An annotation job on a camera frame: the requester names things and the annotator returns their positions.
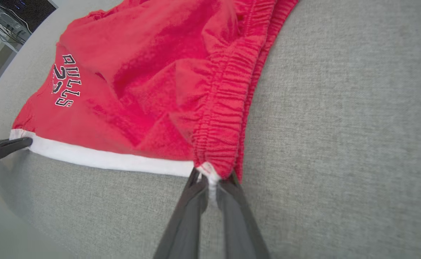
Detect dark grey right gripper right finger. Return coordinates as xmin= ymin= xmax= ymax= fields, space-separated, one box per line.
xmin=215 ymin=172 xmax=270 ymax=259

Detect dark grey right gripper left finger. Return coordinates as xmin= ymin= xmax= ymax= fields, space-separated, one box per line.
xmin=153 ymin=168 xmax=210 ymax=259

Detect red Bulls shorts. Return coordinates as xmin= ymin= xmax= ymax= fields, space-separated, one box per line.
xmin=9 ymin=0 xmax=300 ymax=207

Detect dark speckled panel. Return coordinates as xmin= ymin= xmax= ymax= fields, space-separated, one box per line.
xmin=0 ymin=0 xmax=58 ymax=33

